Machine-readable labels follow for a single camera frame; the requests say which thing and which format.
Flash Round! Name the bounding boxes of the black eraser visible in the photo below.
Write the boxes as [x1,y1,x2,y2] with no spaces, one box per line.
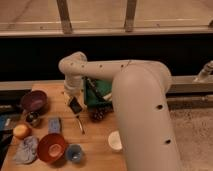
[68,97,83,115]

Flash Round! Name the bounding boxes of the purple bowl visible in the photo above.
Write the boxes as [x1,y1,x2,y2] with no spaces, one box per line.
[20,90,47,112]

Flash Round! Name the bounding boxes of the dark red grapes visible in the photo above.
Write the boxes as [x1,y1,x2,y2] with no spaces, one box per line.
[90,107,113,122]

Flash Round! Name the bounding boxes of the banana in bin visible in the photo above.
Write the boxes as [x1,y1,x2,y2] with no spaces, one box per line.
[103,93,112,101]

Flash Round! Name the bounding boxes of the grey tap fixture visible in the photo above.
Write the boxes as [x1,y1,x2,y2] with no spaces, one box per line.
[194,60,213,82]

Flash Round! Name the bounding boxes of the red bowl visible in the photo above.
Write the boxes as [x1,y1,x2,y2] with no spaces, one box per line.
[37,133,67,164]

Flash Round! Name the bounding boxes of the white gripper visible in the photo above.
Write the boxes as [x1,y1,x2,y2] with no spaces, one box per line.
[64,79,83,104]

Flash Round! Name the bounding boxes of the blue sponge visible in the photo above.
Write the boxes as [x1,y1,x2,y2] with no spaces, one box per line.
[48,117,61,133]

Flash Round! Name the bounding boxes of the black tool in bin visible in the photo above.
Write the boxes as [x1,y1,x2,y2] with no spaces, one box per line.
[86,77,105,101]

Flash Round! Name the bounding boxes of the small dark can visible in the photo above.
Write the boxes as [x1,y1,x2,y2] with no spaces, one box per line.
[26,112,41,127]

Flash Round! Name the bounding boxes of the blue cup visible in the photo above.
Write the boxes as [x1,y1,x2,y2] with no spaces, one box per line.
[65,144,83,163]

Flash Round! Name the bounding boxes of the blue-grey cloth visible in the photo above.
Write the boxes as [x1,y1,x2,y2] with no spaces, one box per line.
[13,136,38,164]

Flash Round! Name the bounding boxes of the green plastic bin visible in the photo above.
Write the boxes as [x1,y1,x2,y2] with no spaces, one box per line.
[84,77,112,108]

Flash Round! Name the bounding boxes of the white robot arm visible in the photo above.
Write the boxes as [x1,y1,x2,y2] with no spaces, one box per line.
[58,52,182,171]

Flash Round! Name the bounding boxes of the white cup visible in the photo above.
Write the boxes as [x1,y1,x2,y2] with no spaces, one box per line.
[108,131,122,152]

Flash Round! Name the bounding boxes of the orange fruit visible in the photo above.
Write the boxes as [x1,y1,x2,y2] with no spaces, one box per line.
[13,124,31,139]

